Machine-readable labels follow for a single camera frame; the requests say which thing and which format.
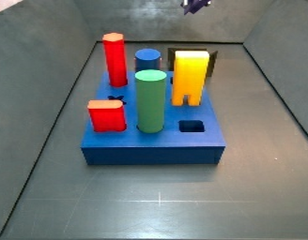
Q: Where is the tall red hexagonal block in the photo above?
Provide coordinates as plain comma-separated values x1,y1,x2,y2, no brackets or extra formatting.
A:
103,33,128,87

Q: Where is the short red block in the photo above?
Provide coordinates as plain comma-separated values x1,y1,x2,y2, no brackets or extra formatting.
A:
88,99,127,132

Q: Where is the black curved fixture stand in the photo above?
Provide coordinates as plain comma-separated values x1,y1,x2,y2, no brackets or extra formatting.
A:
168,47,217,78

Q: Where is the purple star prism block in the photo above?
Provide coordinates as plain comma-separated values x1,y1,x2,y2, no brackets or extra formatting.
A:
180,0,212,14

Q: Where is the yellow arch block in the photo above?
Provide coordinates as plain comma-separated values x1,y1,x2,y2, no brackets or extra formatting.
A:
172,51,209,106

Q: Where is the blue shape sorter base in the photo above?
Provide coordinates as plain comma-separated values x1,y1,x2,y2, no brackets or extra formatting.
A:
81,74,225,165

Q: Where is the green cylinder block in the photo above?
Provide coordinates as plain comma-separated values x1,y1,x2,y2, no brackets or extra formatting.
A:
135,69,167,133

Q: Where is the blue cylinder block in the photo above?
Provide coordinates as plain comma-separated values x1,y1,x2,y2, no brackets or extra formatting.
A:
135,49,161,71

